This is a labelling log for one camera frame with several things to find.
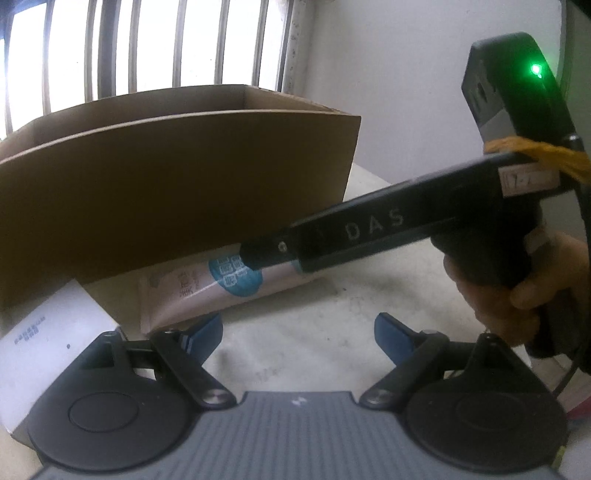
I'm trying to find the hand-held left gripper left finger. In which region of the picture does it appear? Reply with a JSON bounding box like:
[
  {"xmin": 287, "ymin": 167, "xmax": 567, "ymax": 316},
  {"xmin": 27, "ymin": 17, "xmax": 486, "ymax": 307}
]
[{"xmin": 79, "ymin": 312, "xmax": 237, "ymax": 409}]

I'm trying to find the yellow cord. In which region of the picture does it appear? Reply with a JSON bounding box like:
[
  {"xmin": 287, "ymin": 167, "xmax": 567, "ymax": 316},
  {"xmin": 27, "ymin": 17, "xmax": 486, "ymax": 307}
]
[{"xmin": 484, "ymin": 136, "xmax": 591, "ymax": 185}]

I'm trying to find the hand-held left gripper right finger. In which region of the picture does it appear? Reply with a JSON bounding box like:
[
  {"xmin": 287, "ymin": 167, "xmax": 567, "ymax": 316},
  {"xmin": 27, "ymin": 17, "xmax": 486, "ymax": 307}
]
[{"xmin": 359, "ymin": 313, "xmax": 535, "ymax": 409}]

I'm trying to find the brown cardboard box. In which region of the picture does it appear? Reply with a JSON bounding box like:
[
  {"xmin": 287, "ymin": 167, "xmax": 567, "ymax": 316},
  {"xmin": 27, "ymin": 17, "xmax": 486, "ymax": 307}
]
[{"xmin": 0, "ymin": 84, "xmax": 363, "ymax": 310}]

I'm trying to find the metal window railing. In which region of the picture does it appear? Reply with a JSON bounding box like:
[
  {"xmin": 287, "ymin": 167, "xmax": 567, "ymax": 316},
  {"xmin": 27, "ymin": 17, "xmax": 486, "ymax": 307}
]
[{"xmin": 0, "ymin": 0, "xmax": 319, "ymax": 139}]

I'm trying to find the white cream tube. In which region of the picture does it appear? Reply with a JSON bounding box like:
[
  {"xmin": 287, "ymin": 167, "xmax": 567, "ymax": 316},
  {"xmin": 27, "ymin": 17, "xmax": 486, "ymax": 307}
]
[{"xmin": 139, "ymin": 244, "xmax": 342, "ymax": 337}]

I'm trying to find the white rectangular box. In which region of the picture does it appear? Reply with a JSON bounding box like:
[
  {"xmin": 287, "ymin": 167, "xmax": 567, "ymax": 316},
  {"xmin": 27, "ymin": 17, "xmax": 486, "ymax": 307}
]
[{"xmin": 0, "ymin": 279, "xmax": 123, "ymax": 446}]

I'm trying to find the person's right hand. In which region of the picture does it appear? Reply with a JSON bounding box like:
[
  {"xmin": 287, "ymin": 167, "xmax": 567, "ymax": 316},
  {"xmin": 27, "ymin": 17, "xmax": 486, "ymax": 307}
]
[{"xmin": 442, "ymin": 230, "xmax": 591, "ymax": 348}]

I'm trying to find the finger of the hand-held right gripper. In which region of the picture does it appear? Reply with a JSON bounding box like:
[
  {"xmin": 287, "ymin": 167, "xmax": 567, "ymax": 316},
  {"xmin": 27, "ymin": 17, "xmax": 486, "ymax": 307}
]
[{"xmin": 239, "ymin": 228, "xmax": 303, "ymax": 273}]

